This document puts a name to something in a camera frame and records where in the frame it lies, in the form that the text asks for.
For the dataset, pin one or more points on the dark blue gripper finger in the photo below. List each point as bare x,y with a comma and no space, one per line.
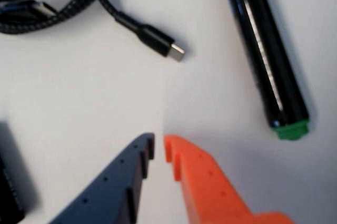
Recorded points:
110,195

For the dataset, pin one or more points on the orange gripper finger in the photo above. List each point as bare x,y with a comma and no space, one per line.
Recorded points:
208,189

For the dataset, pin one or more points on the black pen with green ends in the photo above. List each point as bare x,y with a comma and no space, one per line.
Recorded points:
271,76

